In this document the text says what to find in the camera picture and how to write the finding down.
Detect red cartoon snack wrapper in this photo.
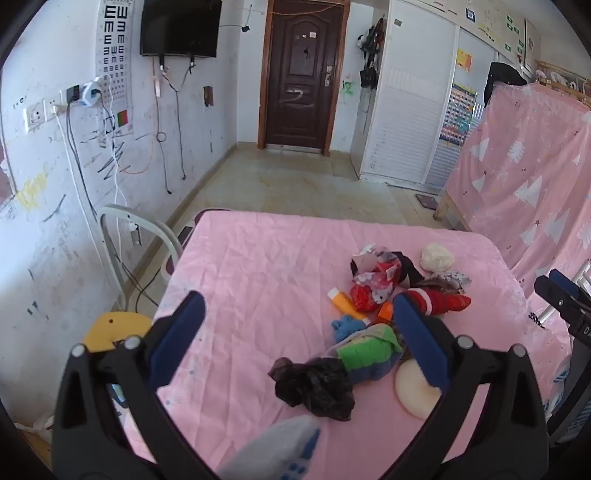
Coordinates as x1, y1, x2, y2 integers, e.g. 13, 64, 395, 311
349, 258, 400, 312

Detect cream upper cabinets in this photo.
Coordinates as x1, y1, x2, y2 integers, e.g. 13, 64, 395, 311
443, 0, 542, 66

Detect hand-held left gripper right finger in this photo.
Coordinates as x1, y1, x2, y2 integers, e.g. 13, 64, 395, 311
385, 293, 550, 480

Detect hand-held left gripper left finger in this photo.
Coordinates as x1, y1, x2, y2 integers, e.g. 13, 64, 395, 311
51, 290, 218, 480

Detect colourful grid poster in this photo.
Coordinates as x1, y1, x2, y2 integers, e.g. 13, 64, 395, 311
438, 83, 478, 147

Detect black wall television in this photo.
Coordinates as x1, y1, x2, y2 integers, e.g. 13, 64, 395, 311
140, 0, 223, 58

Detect white metal chair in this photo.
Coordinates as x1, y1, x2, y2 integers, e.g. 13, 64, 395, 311
99, 204, 185, 311

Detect hanging dark bags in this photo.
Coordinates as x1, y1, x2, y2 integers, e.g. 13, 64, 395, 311
357, 17, 386, 89

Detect orange tube with white cap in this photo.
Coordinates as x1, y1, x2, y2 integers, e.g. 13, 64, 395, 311
327, 287, 371, 325

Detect yellow plastic chair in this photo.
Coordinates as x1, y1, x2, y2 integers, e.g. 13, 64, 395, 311
83, 312, 154, 354

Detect green and blue sock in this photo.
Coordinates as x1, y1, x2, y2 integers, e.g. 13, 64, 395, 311
323, 323, 406, 384

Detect white slatted wardrobe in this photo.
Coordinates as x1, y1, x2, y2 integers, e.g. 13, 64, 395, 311
351, 0, 490, 190

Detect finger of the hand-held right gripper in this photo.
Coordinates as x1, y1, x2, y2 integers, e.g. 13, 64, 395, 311
534, 276, 591, 324
549, 269, 591, 300

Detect pink tree-print curtain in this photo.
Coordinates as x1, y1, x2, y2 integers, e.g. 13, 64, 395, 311
443, 80, 591, 303

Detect eye chart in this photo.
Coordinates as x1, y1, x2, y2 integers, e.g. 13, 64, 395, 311
96, 0, 136, 137

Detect dark brown door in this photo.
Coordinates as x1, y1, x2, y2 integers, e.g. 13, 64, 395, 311
259, 0, 352, 154

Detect black television cable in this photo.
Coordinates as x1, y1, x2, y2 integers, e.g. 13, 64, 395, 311
152, 54, 197, 195

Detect black plastic bag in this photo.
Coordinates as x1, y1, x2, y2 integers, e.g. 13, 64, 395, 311
269, 356, 355, 422

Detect pink tablecloth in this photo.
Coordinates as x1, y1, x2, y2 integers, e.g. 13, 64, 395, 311
117, 210, 571, 480

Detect white blue charger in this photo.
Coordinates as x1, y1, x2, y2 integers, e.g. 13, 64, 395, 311
81, 78, 103, 105

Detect small blue knit piece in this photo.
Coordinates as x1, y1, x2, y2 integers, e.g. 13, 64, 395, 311
331, 315, 369, 343

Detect black jacket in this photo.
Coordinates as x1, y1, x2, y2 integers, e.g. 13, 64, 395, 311
484, 62, 528, 108

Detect red and white sock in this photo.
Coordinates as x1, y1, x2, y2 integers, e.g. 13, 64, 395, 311
399, 287, 472, 319

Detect cream sock ball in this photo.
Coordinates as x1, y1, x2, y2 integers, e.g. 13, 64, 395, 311
420, 242, 455, 273

